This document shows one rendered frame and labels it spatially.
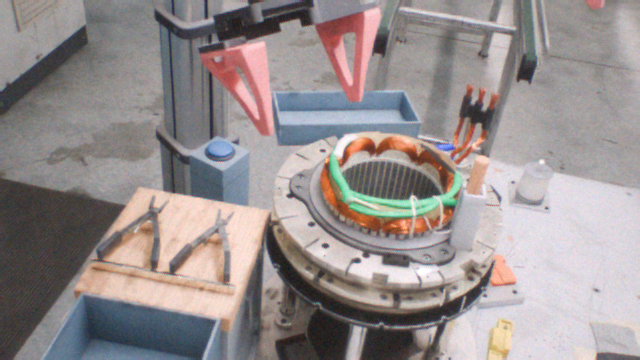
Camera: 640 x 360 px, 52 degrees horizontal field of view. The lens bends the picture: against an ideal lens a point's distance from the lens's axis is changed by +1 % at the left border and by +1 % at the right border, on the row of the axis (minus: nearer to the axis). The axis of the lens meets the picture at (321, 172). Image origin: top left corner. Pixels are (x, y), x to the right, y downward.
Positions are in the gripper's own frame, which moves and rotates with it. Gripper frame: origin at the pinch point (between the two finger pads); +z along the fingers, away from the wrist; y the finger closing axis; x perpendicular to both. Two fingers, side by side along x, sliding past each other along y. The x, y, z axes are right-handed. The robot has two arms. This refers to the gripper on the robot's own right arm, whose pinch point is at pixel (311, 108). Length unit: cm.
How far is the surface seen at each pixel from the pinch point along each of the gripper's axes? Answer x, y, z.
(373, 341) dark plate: 36, 27, 48
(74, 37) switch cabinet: 299, 82, -21
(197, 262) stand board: 29.9, -1.5, 18.9
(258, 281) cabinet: 38.7, 10.4, 29.1
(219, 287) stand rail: 24.4, -2.0, 21.0
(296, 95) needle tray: 53, 35, 7
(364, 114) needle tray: 48, 46, 13
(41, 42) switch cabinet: 278, 60, -21
